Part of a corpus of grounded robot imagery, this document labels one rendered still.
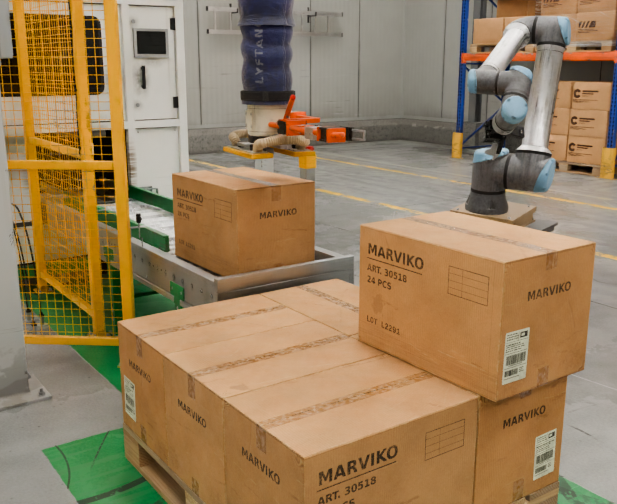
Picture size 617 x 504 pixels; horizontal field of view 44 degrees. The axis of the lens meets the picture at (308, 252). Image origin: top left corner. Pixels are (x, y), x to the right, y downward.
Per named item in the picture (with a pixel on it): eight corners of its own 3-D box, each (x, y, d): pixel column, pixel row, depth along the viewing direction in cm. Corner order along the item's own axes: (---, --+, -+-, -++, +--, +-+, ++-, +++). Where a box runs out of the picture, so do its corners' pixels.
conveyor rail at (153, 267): (47, 228, 495) (45, 199, 491) (55, 227, 498) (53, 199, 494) (214, 326, 311) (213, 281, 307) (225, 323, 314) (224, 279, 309)
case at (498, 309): (357, 340, 256) (359, 224, 246) (442, 317, 278) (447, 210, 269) (496, 403, 208) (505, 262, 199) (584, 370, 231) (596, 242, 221)
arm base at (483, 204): (480, 201, 352) (481, 180, 349) (516, 209, 339) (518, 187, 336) (456, 209, 339) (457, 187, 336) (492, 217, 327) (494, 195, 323)
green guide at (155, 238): (50, 205, 493) (49, 191, 491) (66, 203, 499) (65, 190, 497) (150, 254, 366) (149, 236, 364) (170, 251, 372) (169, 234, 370)
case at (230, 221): (175, 255, 367) (171, 173, 358) (245, 244, 390) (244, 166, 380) (238, 283, 320) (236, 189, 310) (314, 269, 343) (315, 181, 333)
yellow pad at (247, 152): (222, 151, 334) (222, 139, 333) (244, 150, 338) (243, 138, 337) (250, 159, 304) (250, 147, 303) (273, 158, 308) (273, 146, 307)
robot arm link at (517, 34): (511, 11, 332) (463, 71, 284) (540, 12, 326) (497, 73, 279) (511, 37, 338) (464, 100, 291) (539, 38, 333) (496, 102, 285)
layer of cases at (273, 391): (123, 422, 285) (116, 321, 275) (336, 364, 340) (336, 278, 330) (303, 602, 189) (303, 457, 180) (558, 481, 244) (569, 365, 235)
